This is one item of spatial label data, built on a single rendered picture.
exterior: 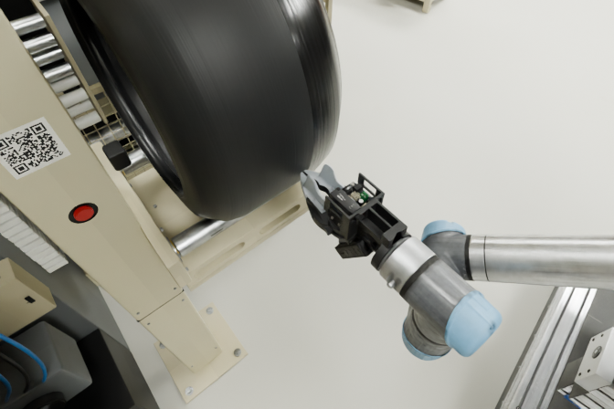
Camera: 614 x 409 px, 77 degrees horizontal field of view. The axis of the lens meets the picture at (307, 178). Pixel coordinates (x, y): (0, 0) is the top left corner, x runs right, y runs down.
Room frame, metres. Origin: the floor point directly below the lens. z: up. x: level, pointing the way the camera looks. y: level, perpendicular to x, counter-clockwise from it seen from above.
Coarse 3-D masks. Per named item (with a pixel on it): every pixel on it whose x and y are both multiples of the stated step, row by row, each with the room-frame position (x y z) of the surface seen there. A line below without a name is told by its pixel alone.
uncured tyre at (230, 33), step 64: (64, 0) 0.64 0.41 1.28; (128, 0) 0.42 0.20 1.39; (192, 0) 0.43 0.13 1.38; (256, 0) 0.47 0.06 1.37; (320, 0) 0.54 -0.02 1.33; (128, 64) 0.40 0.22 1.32; (192, 64) 0.38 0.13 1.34; (256, 64) 0.41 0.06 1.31; (320, 64) 0.46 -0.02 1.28; (128, 128) 0.60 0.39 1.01; (192, 128) 0.35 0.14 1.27; (256, 128) 0.37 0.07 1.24; (320, 128) 0.43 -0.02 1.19; (192, 192) 0.35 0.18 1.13; (256, 192) 0.35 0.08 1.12
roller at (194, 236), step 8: (256, 208) 0.47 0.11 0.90; (200, 224) 0.42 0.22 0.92; (208, 224) 0.42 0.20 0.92; (216, 224) 0.42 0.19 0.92; (224, 224) 0.42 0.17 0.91; (232, 224) 0.43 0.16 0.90; (184, 232) 0.40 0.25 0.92; (192, 232) 0.40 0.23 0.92; (200, 232) 0.40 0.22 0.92; (208, 232) 0.40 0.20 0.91; (216, 232) 0.41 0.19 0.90; (176, 240) 0.38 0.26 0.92; (184, 240) 0.38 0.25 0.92; (192, 240) 0.38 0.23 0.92; (200, 240) 0.39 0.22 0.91; (176, 248) 0.38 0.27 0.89; (184, 248) 0.36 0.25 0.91; (192, 248) 0.37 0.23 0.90; (184, 256) 0.36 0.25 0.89
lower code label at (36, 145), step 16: (16, 128) 0.36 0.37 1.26; (32, 128) 0.36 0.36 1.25; (48, 128) 0.38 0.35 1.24; (0, 144) 0.34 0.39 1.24; (16, 144) 0.35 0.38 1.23; (32, 144) 0.36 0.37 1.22; (48, 144) 0.37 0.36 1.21; (0, 160) 0.33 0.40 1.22; (16, 160) 0.34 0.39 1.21; (32, 160) 0.35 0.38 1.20; (48, 160) 0.36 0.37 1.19; (16, 176) 0.33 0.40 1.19
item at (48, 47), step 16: (0, 0) 0.81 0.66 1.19; (16, 0) 0.83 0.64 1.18; (32, 0) 0.80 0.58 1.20; (16, 16) 0.82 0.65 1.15; (32, 16) 0.74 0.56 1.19; (48, 16) 0.74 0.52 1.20; (16, 32) 0.71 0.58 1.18; (32, 32) 0.82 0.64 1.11; (48, 32) 0.74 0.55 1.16; (32, 48) 0.71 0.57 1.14; (48, 48) 0.74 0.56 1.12; (64, 48) 0.74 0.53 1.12; (48, 64) 0.82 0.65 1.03; (64, 64) 0.74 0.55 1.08; (48, 80) 0.70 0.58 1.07; (64, 80) 0.73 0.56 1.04; (80, 80) 0.74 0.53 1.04; (64, 96) 0.72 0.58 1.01; (80, 96) 0.73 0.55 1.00; (80, 112) 0.72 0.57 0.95; (96, 112) 0.74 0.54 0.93; (80, 128) 0.70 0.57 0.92
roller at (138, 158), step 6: (138, 150) 0.62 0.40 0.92; (132, 156) 0.60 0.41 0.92; (138, 156) 0.61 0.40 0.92; (144, 156) 0.61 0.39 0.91; (132, 162) 0.59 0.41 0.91; (138, 162) 0.60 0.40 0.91; (144, 162) 0.60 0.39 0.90; (126, 168) 0.58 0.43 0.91; (132, 168) 0.58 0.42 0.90; (138, 168) 0.59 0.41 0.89
